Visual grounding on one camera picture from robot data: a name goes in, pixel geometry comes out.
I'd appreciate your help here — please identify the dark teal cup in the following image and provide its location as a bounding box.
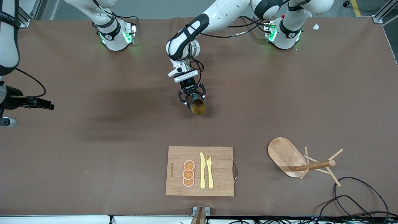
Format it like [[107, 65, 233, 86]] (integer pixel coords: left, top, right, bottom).
[[190, 95, 207, 115]]

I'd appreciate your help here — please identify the brown table cover sheet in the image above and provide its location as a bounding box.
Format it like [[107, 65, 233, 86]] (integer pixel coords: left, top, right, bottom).
[[0, 17, 398, 217]]

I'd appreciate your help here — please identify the bamboo cutting board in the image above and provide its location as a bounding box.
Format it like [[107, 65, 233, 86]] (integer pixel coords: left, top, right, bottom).
[[165, 146, 238, 197]]

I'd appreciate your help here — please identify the grey connector box green light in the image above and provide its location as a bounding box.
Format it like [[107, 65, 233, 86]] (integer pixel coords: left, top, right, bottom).
[[264, 21, 277, 42], [124, 22, 137, 44]]

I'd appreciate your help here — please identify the yellow plastic knife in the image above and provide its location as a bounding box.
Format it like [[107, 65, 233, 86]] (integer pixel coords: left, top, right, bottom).
[[200, 152, 206, 189]]

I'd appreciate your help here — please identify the yellow plastic fork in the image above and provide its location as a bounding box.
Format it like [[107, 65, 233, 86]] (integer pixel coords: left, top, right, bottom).
[[206, 155, 214, 189]]

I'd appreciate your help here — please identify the wooden mug tree stand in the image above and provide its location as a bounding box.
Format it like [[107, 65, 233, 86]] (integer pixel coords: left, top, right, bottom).
[[267, 137, 344, 187]]

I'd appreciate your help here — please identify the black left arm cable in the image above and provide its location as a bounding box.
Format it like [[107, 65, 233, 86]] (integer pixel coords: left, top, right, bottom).
[[187, 16, 271, 86]]

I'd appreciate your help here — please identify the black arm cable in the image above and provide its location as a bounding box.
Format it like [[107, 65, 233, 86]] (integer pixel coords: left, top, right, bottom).
[[15, 0, 139, 98], [187, 16, 271, 86]]

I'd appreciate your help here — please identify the aluminium frame profile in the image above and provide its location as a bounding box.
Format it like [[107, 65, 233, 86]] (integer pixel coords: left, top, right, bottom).
[[18, 0, 42, 28], [373, 0, 398, 25]]

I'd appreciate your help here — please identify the black base cable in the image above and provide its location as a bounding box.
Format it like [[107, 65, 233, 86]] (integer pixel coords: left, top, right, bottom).
[[239, 16, 268, 33]]

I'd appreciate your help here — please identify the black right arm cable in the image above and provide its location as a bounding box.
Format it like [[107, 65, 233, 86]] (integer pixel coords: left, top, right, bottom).
[[15, 0, 139, 98]]

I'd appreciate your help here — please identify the white table edge rail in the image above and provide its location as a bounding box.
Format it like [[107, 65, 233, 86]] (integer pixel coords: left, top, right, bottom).
[[0, 214, 398, 224]]

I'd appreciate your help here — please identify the metal bracket with wooden post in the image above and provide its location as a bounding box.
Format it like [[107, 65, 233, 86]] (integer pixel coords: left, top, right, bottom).
[[192, 206, 211, 224]]

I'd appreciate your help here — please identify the black cable large loop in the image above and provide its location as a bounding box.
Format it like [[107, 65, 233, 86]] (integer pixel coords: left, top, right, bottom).
[[333, 177, 390, 218]]

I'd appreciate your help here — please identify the black cable small loop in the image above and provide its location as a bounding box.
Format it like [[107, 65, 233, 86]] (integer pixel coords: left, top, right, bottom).
[[317, 194, 378, 218]]

